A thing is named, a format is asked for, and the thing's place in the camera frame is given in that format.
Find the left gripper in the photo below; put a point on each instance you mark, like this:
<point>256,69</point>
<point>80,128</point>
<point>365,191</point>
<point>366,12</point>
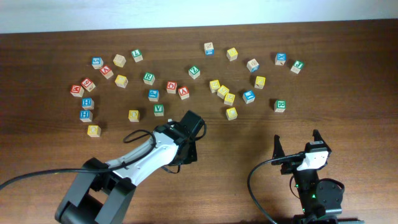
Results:
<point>193,155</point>

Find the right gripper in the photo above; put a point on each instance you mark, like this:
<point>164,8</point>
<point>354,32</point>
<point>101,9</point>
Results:
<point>289,167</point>

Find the red a block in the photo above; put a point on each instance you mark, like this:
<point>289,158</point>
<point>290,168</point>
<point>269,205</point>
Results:
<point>183,92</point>
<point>106,71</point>

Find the green r block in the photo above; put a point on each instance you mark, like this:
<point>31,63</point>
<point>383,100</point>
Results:
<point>149,78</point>
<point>280,106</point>

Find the yellow C block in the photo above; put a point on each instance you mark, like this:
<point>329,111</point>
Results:
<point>231,113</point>

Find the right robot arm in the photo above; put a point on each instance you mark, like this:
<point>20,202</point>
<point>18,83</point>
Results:
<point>320,198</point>

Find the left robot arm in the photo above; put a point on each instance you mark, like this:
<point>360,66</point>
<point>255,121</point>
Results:
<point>103,192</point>

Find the green V block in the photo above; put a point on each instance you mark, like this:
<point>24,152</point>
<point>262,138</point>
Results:
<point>158,110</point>

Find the red Q block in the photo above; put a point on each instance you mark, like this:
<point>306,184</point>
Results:
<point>171,87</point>

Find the blue P block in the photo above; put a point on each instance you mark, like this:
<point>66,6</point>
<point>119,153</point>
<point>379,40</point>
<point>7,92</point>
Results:
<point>153,95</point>

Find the yellow O block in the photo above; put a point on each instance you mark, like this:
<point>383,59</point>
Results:
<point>134,115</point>

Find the yellow cluster block left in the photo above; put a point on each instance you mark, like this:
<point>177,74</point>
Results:
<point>214,85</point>

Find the yellow cluster block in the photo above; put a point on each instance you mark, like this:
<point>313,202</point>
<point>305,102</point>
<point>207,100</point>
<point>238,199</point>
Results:
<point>229,99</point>
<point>222,91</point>
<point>214,85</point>

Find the yellow cluster block middle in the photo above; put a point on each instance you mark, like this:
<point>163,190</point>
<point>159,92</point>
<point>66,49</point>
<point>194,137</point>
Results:
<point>222,91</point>

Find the yellow cluster block lower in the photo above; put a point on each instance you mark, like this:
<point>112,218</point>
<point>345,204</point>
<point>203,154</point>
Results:
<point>229,99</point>

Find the green Z block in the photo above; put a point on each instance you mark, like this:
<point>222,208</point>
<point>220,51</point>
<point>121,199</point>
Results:
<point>194,72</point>

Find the blue E block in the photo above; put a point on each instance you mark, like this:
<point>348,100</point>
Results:
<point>248,96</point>

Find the yellow block right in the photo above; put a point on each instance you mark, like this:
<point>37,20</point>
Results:
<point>260,82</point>

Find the green J block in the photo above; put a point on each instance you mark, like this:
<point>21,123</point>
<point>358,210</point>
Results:
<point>297,66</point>

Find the yellow block upper left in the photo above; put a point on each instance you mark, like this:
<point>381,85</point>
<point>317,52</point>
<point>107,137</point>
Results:
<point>121,81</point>

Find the wooden block blue side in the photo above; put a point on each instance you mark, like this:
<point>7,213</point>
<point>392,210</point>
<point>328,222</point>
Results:
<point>209,48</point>

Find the blue X block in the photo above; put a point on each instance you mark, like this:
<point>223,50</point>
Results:
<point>280,58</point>

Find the green L block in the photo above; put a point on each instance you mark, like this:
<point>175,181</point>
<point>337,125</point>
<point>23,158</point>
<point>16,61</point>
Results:
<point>137,55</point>

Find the yellow block lower left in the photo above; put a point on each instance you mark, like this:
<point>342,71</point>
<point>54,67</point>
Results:
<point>94,131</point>

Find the yellow block top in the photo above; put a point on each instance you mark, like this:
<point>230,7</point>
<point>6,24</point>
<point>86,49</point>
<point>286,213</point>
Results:
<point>232,54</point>

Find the plain wooden block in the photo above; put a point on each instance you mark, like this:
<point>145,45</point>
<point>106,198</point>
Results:
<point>119,60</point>

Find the blue H block lower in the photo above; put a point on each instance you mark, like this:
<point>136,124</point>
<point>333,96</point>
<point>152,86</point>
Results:
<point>86,116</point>

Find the blue h block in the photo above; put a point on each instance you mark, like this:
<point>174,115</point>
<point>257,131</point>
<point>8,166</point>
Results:
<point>86,116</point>
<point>87,104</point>

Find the blue H block upper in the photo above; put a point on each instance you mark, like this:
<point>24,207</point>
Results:
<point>87,104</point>

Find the red 9 block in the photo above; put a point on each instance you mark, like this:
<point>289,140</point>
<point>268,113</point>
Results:
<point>88,84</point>

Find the blue S block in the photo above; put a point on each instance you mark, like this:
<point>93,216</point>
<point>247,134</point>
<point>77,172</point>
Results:
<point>97,62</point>

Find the red M block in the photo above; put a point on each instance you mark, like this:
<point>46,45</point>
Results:
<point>77,90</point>

